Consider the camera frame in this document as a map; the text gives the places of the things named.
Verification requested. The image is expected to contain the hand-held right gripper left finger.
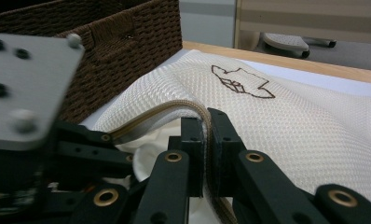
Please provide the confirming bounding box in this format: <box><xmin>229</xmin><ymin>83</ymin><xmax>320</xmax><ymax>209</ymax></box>
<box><xmin>133</xmin><ymin>117</ymin><xmax>206</xmax><ymax>224</ymax></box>

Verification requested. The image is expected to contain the white garment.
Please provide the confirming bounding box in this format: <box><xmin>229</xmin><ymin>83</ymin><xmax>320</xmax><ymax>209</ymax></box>
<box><xmin>107</xmin><ymin>119</ymin><xmax>225</xmax><ymax>224</ymax></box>

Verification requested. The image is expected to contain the cream mesh laundry bag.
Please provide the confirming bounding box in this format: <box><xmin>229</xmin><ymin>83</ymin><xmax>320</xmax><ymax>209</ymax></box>
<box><xmin>91</xmin><ymin>49</ymin><xmax>371</xmax><ymax>224</ymax></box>

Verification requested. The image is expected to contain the brown wicker basket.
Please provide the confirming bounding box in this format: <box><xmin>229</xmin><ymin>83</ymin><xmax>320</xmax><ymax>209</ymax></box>
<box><xmin>0</xmin><ymin>0</ymin><xmax>184</xmax><ymax>125</ymax></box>

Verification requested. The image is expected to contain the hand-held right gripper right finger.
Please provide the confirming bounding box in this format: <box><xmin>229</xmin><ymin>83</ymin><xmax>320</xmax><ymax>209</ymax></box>
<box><xmin>207</xmin><ymin>106</ymin><xmax>331</xmax><ymax>224</ymax></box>

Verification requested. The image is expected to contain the office chair base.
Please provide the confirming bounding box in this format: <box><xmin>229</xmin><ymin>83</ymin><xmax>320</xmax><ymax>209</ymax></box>
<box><xmin>260</xmin><ymin>32</ymin><xmax>337</xmax><ymax>59</ymax></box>

